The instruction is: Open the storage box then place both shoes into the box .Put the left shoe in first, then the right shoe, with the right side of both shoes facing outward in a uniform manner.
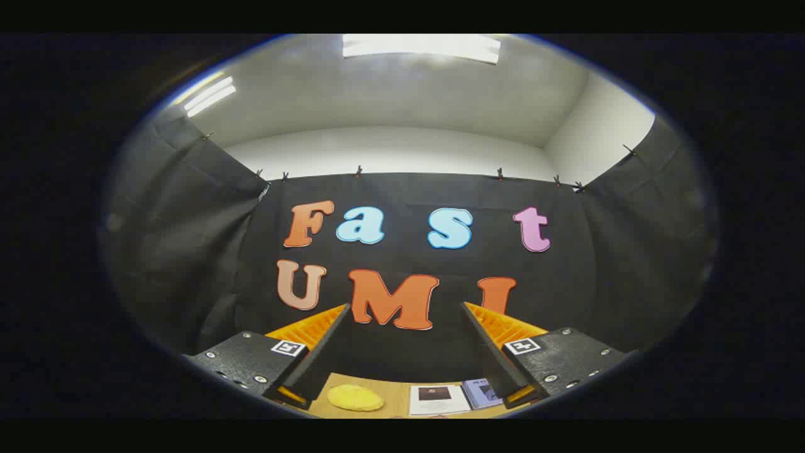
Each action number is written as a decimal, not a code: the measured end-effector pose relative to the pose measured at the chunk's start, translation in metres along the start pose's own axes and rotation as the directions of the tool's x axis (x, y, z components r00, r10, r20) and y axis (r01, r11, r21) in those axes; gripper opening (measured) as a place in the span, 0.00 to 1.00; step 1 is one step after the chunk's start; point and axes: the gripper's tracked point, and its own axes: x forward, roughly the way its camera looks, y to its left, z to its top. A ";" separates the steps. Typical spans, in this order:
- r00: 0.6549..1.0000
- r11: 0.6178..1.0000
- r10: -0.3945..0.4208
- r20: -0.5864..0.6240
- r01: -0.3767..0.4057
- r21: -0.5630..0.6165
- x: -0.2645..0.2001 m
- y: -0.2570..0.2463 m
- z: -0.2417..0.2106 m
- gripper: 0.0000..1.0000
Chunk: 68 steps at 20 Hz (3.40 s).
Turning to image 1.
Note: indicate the ceiling light strip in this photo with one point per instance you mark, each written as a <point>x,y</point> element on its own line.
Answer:
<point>210,95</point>

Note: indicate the yellow round plush cushion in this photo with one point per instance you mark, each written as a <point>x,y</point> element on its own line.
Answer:
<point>355,398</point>

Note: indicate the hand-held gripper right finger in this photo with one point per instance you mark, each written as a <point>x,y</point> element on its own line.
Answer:
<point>494,358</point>

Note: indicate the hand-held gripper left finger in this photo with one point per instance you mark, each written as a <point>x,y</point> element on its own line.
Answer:
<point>324,362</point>

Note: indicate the wide ceiling light panel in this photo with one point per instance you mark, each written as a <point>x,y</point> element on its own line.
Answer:
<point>421,48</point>

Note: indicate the blue book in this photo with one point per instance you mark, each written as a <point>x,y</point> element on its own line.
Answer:
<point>481,393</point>

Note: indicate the white book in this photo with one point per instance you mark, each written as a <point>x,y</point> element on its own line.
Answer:
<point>437,402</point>

